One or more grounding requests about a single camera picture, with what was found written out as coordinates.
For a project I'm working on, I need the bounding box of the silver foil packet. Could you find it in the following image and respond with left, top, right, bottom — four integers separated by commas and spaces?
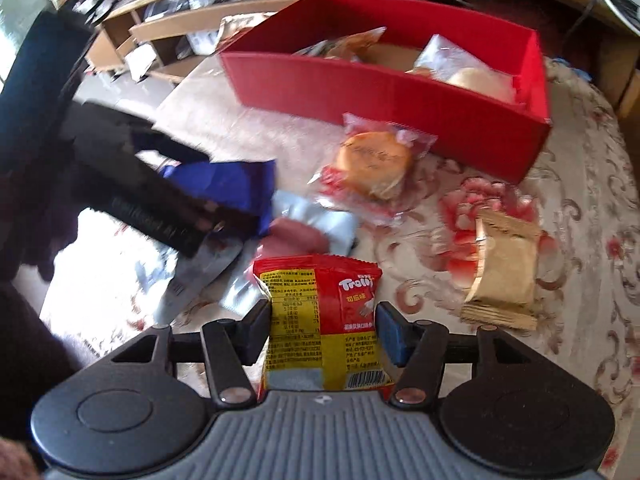
137, 237, 261, 323

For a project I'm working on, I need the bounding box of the floral table cloth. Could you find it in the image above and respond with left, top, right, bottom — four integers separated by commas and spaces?
75, 55, 640, 461

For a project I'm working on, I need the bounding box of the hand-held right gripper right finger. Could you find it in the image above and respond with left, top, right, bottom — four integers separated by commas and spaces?
375, 302, 534, 409

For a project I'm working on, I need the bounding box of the red cardboard box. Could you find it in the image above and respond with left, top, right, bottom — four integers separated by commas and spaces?
220, 0, 552, 187

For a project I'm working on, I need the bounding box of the grey packet with pink print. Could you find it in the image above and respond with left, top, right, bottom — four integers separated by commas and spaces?
260, 189, 360, 258

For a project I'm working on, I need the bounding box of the blue snack packet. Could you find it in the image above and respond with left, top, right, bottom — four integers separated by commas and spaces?
159, 159, 279, 237

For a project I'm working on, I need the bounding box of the glossy printed bag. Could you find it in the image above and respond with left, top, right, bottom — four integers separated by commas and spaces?
219, 13, 269, 50

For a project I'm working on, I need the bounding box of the clear packet with yellow cake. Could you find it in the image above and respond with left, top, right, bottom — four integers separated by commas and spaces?
405, 34, 528, 106

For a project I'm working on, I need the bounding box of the clear packet with brown bun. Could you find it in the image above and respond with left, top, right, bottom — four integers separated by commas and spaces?
319, 112, 439, 222

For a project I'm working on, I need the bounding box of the black cable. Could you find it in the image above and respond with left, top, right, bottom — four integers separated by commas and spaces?
565, 0, 601, 46

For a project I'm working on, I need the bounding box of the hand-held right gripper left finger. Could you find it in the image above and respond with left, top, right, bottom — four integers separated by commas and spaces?
107, 300, 272, 409

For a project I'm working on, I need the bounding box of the gold foil snack packet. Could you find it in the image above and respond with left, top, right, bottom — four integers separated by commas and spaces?
459, 209, 544, 332

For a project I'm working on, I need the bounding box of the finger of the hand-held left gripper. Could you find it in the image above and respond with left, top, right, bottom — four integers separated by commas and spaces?
132, 127, 212, 165
197, 199, 262, 237

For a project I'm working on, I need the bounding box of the red yellow candy packet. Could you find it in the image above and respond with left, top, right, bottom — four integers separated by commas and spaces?
251, 254, 397, 395

